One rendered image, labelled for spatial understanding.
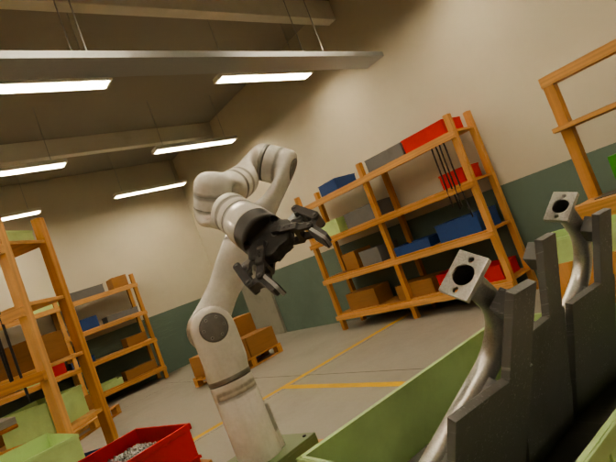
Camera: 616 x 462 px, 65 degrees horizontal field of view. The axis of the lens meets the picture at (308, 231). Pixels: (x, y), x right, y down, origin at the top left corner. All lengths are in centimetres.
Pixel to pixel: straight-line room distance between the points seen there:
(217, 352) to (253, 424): 16
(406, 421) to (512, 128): 521
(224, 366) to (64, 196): 1019
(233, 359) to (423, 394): 38
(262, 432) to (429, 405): 33
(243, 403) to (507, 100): 532
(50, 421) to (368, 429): 331
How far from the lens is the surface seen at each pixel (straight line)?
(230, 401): 103
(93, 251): 1088
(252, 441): 105
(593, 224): 91
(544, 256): 77
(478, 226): 569
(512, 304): 59
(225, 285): 109
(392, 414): 94
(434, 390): 102
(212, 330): 101
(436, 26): 647
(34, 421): 410
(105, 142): 940
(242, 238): 73
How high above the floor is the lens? 125
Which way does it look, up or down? 3 degrees up
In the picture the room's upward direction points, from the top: 21 degrees counter-clockwise
